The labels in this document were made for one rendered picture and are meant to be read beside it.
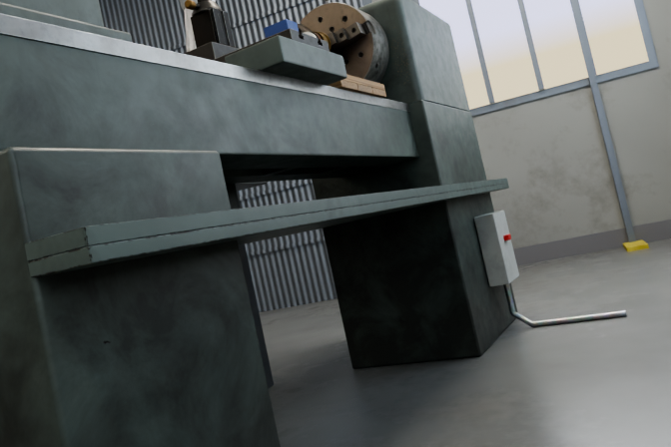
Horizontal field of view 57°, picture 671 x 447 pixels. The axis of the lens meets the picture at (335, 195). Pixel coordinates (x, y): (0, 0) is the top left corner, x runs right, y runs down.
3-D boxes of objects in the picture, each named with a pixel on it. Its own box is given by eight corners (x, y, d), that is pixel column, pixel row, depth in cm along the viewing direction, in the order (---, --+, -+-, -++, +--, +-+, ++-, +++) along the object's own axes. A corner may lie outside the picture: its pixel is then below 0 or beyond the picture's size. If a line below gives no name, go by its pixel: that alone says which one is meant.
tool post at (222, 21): (216, 58, 168) (208, 23, 168) (238, 49, 164) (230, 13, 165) (197, 54, 161) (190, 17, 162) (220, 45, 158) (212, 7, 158)
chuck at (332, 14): (311, 110, 220) (296, 23, 220) (392, 89, 205) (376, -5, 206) (297, 108, 212) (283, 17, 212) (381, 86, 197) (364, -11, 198)
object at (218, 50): (234, 82, 176) (231, 64, 176) (263, 71, 171) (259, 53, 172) (185, 73, 158) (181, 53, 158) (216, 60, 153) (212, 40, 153)
